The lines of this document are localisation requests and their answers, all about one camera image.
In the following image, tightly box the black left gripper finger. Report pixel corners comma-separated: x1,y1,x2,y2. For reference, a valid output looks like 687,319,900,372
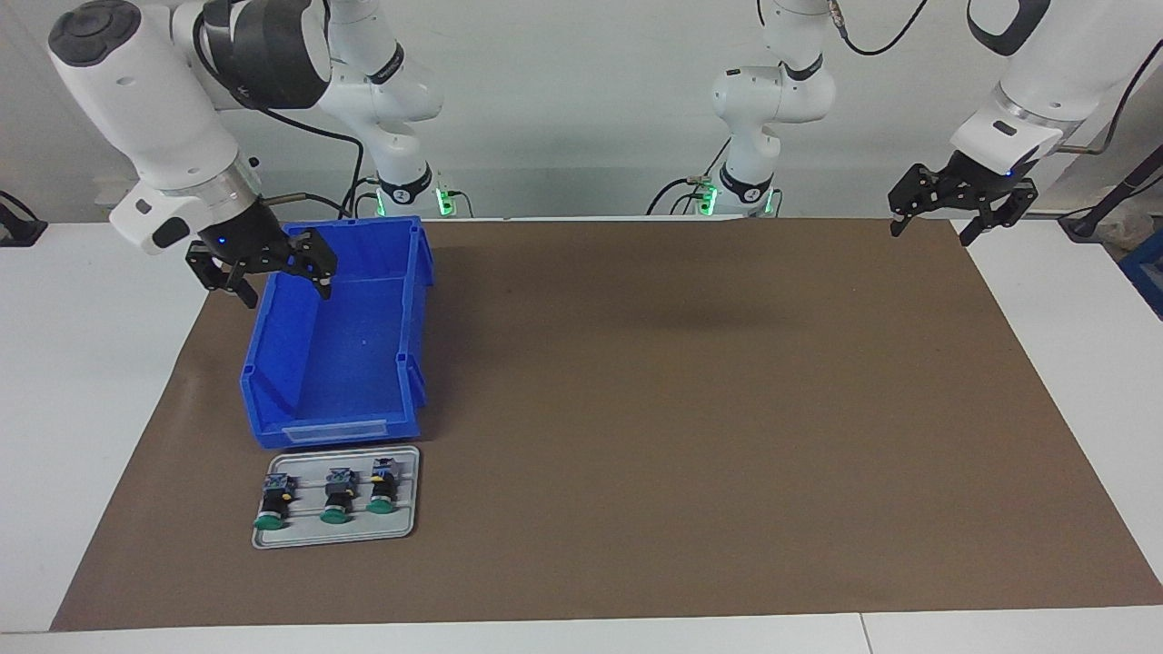
888,163,953,239
958,178,1039,248

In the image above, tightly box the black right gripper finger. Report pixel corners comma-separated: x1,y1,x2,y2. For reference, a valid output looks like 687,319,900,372
286,228,340,302
185,240,260,311

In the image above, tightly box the green push button switch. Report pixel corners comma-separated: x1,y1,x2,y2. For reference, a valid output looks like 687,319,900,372
252,471,300,531
365,457,402,516
319,467,361,527

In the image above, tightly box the blue plastic storage bin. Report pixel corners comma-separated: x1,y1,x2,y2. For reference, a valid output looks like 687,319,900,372
239,216,435,451

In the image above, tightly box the black stand pole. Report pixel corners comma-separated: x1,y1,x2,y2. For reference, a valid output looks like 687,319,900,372
1059,145,1163,242

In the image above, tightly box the white connector with light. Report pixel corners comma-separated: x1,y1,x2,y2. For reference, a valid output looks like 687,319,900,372
434,169,473,219
686,173,721,217

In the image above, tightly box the blue crate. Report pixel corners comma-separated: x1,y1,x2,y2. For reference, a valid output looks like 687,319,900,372
1119,232,1163,321

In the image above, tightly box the black table clamp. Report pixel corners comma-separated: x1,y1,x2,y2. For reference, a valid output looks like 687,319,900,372
0,191,48,248

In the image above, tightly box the silver metal tray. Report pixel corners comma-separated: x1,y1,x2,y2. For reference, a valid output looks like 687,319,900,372
252,445,422,550

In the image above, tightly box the brown table mat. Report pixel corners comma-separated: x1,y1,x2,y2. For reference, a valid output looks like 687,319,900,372
50,216,1163,633

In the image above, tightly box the black base cable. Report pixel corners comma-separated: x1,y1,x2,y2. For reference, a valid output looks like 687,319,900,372
338,175,383,219
646,136,732,217

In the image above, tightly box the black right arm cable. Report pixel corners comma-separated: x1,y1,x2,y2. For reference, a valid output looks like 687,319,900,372
191,0,366,221

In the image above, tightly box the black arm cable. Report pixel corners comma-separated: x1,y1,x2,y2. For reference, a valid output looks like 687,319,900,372
191,0,366,221
829,0,1163,157

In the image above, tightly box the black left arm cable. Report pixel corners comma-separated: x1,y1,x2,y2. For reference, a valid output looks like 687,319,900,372
829,0,1163,157

